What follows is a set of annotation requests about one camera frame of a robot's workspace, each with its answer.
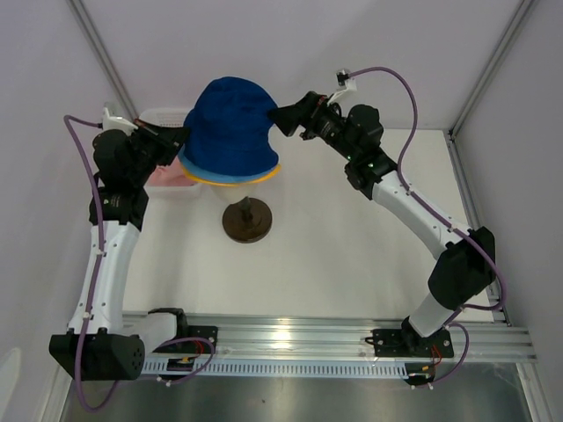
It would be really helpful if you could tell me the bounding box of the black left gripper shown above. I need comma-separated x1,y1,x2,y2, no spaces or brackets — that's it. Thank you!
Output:
128,119,191,186

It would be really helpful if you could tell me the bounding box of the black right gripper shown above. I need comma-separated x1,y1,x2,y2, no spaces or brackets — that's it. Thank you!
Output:
266,92,357,163

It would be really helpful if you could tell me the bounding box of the pink hat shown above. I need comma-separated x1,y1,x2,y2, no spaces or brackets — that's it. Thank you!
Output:
146,157,197,187

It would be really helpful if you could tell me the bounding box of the light blue bucket hat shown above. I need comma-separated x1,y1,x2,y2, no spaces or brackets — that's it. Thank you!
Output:
177,147,281,186

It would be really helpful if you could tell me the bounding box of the dark blue bucket hat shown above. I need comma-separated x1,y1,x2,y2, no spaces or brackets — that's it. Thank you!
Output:
179,76,279,180

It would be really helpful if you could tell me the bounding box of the yellow bucket hat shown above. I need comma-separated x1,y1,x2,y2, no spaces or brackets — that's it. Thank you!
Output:
183,164,282,186

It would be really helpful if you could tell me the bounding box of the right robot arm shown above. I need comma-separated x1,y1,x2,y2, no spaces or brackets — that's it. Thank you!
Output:
267,91,495,355

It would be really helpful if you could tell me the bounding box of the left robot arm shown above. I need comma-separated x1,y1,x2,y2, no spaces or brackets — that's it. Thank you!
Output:
48,120,190,382

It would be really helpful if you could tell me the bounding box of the white plastic basket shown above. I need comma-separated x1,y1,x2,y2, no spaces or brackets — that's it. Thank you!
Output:
139,107,201,198

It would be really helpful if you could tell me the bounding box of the beige mannequin head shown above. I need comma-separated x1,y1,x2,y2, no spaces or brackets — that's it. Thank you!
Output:
210,184,257,208

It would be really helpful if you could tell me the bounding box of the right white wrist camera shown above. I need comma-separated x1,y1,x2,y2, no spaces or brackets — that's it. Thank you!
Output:
326,69,357,106

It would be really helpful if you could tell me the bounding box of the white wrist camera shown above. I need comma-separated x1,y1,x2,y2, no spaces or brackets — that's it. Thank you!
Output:
102,102,138,135
326,69,357,106

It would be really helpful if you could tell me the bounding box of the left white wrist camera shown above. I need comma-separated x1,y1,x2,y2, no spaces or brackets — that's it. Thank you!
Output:
102,102,138,135

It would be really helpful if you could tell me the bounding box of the aluminium frame post left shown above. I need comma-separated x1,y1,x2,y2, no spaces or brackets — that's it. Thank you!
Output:
66,0,138,119

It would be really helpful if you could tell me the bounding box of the aluminium frame post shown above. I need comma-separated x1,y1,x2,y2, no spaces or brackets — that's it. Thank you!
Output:
448,0,546,141
66,0,138,119

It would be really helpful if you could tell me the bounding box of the aluminium side rail right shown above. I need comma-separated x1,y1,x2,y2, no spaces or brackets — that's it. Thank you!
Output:
445,130,512,327

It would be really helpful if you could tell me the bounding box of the white slotted cable duct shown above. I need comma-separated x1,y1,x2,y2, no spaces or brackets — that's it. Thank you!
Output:
142,357,408,380

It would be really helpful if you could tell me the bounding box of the aluminium frame post right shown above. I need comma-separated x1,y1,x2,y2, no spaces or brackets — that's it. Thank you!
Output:
448,0,546,141

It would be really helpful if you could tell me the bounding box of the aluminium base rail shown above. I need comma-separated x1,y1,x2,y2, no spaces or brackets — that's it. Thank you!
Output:
186,314,537,363

